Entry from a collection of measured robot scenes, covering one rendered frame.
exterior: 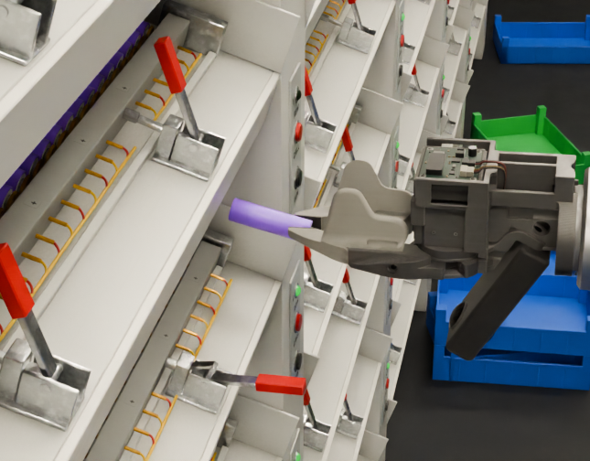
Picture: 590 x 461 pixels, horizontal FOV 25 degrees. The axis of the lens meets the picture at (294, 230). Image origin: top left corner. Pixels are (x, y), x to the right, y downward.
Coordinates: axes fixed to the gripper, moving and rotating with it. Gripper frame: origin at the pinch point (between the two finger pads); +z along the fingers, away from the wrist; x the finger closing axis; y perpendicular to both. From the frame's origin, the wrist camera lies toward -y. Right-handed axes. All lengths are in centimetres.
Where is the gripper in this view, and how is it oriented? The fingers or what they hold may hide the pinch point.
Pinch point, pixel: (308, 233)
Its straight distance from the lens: 102.5
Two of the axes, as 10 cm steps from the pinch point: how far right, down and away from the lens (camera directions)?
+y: -0.4, -8.7, -4.9
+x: -2.0, 4.9, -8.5
